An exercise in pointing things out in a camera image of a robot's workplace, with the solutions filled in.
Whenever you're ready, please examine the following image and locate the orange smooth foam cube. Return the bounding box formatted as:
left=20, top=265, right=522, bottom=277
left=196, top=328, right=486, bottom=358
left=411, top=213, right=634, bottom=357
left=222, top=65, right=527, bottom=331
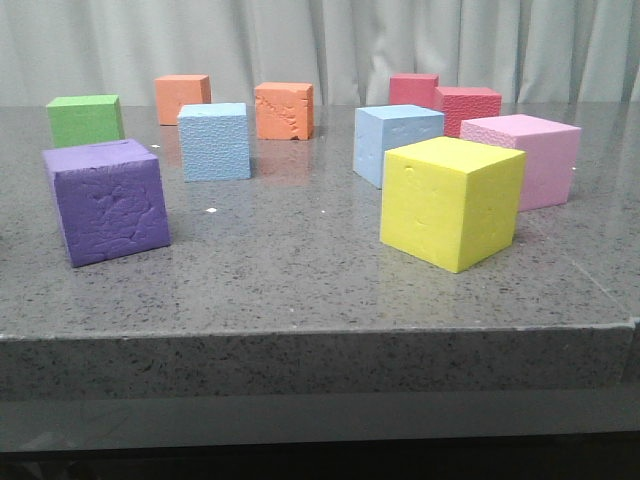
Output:
left=154, top=74, right=212, bottom=126

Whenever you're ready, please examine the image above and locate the grey curtain backdrop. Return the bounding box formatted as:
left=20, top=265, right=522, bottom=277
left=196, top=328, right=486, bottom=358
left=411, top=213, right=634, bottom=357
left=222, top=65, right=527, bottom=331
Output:
left=1, top=1, right=639, bottom=106

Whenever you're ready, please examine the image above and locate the red smooth foam cube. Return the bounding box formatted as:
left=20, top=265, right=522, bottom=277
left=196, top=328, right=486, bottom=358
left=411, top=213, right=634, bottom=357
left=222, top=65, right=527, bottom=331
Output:
left=389, top=73, right=439, bottom=108

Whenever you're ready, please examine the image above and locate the yellow foam cube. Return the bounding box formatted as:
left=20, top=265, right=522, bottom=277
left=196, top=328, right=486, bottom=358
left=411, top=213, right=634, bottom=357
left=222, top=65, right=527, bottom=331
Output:
left=380, top=136, right=526, bottom=273

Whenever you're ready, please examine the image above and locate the light blue smooth foam cube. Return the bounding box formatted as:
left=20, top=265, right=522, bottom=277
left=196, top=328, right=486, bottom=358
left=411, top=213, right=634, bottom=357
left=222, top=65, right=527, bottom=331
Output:
left=353, top=104, right=445, bottom=189

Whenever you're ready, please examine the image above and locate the purple foam cube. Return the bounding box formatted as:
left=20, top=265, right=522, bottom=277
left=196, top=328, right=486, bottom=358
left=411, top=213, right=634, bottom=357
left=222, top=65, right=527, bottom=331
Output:
left=42, top=139, right=171, bottom=267

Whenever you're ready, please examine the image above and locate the pink foam cube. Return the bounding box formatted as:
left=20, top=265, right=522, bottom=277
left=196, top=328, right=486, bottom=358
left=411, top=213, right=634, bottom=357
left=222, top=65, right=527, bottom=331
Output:
left=460, top=114, right=582, bottom=211

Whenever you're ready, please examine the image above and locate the green foam cube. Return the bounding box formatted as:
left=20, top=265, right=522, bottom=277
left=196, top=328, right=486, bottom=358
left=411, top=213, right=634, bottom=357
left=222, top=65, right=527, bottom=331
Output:
left=46, top=94, right=125, bottom=148

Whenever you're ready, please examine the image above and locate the light blue textured foam cube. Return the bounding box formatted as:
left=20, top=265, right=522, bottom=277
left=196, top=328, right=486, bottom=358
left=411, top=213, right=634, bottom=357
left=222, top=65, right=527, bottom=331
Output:
left=178, top=103, right=251, bottom=182

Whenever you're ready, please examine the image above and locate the orange chipped foam cube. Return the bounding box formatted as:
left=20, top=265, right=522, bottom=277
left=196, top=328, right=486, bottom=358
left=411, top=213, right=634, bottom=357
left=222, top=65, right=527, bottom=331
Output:
left=254, top=82, right=314, bottom=140

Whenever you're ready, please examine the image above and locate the red textured foam cube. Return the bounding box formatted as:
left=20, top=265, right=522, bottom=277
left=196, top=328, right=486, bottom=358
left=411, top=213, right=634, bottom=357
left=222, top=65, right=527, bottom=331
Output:
left=434, top=86, right=502, bottom=137

